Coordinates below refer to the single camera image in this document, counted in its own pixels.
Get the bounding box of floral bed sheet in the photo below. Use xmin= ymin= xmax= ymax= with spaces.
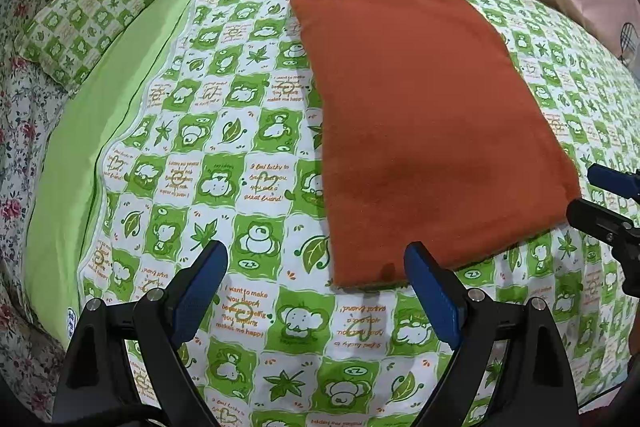
xmin=0 ymin=0 xmax=126 ymax=408

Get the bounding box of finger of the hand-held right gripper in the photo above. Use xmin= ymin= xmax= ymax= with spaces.
xmin=587 ymin=164 xmax=640 ymax=204
xmin=566 ymin=198 xmax=640 ymax=260

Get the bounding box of green printed bed sheet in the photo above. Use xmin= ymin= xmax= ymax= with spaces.
xmin=27 ymin=0 xmax=640 ymax=427

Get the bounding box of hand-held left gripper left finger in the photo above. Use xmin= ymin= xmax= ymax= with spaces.
xmin=50 ymin=239 xmax=230 ymax=427

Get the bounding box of green printed pillow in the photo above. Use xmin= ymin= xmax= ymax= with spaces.
xmin=17 ymin=0 xmax=181 ymax=95

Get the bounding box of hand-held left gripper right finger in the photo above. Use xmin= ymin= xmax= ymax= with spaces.
xmin=404 ymin=242 xmax=593 ymax=427

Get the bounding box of orange knit sweater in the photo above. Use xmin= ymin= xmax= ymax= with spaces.
xmin=289 ymin=0 xmax=583 ymax=293

